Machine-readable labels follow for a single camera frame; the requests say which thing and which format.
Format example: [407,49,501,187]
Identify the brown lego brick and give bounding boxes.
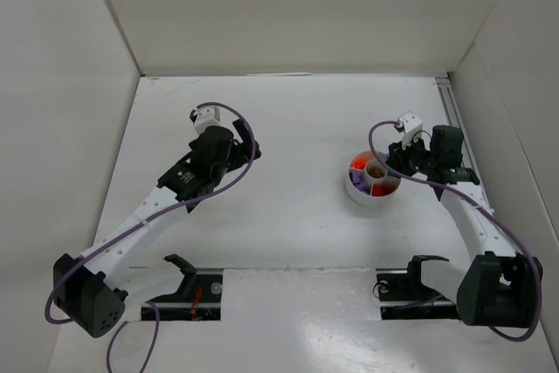
[365,161,387,179]

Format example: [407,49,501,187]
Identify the red sloped lego piece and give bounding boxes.
[371,184,395,197]

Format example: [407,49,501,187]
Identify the white divided round container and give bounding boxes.
[343,150,401,218]

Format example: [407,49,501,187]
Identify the orange round lego piece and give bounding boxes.
[349,151,375,171]

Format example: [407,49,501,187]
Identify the purple lego block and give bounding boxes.
[349,171,370,195]

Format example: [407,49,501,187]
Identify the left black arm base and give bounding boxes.
[150,254,224,321]

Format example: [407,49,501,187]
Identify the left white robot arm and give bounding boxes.
[47,118,261,338]

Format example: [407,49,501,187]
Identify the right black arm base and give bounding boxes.
[372,255,459,321]

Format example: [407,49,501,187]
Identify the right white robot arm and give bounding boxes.
[381,115,543,341]

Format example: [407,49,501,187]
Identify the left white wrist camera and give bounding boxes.
[190,106,221,135]

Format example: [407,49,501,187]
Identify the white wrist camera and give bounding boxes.
[396,112,423,149]
[190,106,221,135]

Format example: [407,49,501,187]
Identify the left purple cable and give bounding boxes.
[43,101,257,373]

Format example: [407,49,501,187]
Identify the purple cable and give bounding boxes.
[368,120,544,342]
[43,101,257,373]

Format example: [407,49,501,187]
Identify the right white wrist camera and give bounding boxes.
[396,112,423,149]

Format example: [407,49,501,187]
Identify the aluminium rail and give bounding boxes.
[435,77,473,167]

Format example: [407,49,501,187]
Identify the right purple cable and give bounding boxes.
[368,120,544,342]

